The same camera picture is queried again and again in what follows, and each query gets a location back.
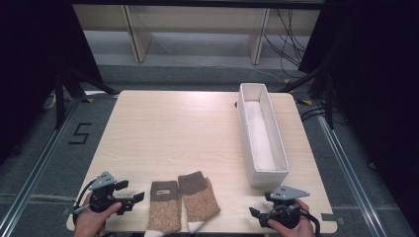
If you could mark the brown sock with label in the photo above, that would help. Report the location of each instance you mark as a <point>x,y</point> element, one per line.
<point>164,210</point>

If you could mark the black metal stand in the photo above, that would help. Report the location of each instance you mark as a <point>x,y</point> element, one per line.
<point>60,98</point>
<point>329,98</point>

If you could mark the long white box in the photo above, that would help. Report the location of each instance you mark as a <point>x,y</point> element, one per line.
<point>262,138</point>

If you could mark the person's right hand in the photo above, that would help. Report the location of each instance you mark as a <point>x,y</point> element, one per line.
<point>301,230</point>

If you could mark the black curtain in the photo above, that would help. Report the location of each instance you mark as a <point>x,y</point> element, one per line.
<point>29,65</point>
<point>378,82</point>

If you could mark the metal floor rail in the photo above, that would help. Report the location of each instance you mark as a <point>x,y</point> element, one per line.
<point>36,168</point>
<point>349,177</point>

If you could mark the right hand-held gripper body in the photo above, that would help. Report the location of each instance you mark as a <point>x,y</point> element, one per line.
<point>286,210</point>

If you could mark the grey tape piece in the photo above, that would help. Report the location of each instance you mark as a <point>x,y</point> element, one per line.
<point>328,217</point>

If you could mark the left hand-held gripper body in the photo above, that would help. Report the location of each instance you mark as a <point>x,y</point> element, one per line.
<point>102,194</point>

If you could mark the person's left hand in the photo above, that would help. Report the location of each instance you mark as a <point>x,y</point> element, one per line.
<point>90,223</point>

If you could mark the beige desk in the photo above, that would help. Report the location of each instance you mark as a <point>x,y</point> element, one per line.
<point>197,19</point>

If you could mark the yellow tape piece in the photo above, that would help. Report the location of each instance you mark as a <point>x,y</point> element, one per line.
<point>307,102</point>
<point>87,100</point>

